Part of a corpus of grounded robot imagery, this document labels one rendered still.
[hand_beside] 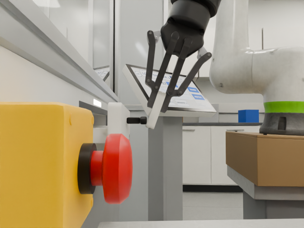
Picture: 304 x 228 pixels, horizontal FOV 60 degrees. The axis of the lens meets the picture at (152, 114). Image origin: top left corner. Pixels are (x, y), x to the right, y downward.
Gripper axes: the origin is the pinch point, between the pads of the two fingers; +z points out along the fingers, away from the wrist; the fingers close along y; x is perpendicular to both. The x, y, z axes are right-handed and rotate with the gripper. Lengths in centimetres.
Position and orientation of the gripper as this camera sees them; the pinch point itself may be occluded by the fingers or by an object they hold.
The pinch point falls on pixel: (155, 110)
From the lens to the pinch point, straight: 48.7
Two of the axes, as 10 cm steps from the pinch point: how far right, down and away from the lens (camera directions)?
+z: -3.4, 9.4, -0.4
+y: 9.4, 3.4, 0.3
